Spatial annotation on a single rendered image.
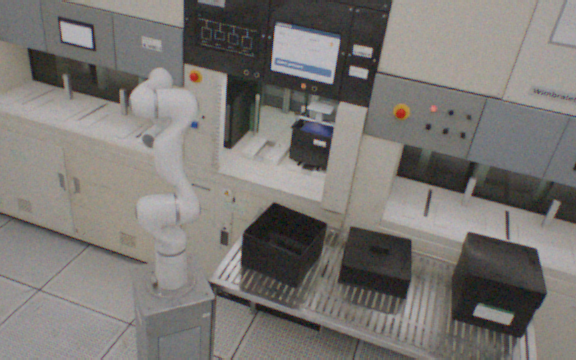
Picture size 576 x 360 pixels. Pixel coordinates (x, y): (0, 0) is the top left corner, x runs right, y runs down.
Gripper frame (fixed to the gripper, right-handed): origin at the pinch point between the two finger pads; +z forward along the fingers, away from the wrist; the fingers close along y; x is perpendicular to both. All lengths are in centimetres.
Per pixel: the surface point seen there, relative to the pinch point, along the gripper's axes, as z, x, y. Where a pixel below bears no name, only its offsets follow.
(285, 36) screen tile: 9, 43, 41
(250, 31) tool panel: 8.9, 41.6, 25.4
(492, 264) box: -20, -18, 145
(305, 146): 29, -17, 52
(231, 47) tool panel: 8.8, 32.8, 17.1
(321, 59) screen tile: 9, 37, 58
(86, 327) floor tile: -42, -120, -36
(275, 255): -40, -31, 63
